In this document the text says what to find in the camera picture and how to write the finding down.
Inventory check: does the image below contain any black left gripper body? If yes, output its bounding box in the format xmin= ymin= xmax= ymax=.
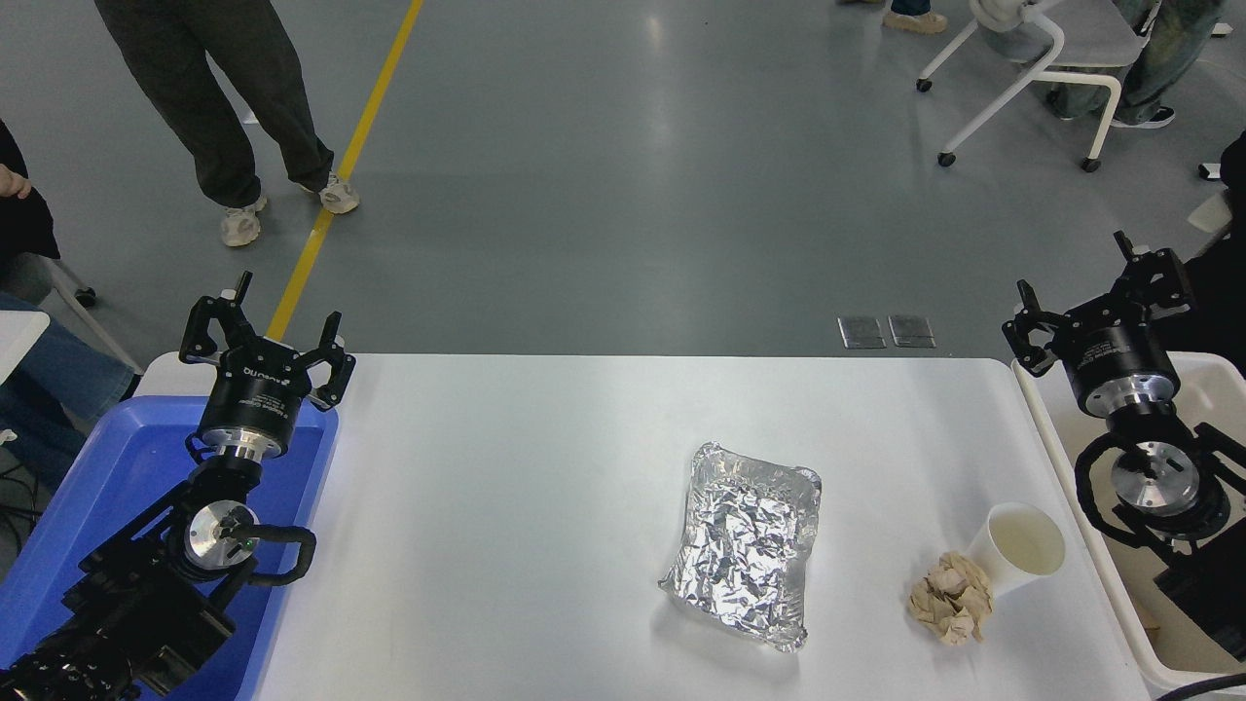
xmin=199 ymin=341 xmax=315 ymax=454

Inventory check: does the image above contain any black cable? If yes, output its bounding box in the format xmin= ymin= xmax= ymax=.
xmin=1156 ymin=674 xmax=1246 ymax=701

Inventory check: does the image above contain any crumpled tan paper ball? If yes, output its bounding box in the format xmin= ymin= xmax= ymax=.
xmin=907 ymin=551 xmax=995 ymax=646

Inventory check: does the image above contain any white wheeled chair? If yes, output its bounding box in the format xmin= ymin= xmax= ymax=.
xmin=915 ymin=0 xmax=1164 ymax=173

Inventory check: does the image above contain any blue plastic tray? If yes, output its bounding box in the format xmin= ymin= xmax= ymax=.
xmin=0 ymin=394 xmax=340 ymax=701

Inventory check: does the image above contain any grey chair with caster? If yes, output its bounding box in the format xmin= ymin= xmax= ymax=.
xmin=0 ymin=255 xmax=143 ymax=376

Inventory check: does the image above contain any white paper cup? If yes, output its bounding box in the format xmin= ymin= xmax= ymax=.
xmin=964 ymin=502 xmax=1067 ymax=599

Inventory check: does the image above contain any white desk corner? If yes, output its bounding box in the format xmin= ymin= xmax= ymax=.
xmin=0 ymin=312 xmax=52 ymax=386

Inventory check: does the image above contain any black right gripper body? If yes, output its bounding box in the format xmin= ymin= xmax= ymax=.
xmin=1061 ymin=297 xmax=1176 ymax=398

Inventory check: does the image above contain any crumpled foil tray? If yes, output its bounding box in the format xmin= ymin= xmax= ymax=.
xmin=658 ymin=441 xmax=823 ymax=653

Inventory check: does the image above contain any standing person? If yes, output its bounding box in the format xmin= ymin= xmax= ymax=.
xmin=94 ymin=0 xmax=361 ymax=247

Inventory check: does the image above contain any seated person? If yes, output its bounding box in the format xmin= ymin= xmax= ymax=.
xmin=0 ymin=119 xmax=137 ymax=496

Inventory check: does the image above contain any large pale bin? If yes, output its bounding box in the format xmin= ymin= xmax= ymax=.
xmin=1012 ymin=352 xmax=1246 ymax=694

